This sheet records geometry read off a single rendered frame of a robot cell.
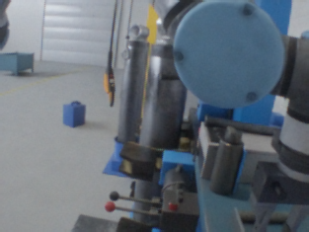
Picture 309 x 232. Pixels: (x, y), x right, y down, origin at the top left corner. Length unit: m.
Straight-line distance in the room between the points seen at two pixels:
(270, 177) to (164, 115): 0.88
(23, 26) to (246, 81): 14.39
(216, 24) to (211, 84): 0.05
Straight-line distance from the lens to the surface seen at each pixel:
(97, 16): 12.52
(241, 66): 0.19
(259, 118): 1.26
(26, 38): 14.36
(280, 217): 0.73
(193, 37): 0.20
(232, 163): 0.73
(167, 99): 1.17
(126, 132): 2.68
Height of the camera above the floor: 1.48
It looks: 17 degrees down
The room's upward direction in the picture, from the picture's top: 8 degrees clockwise
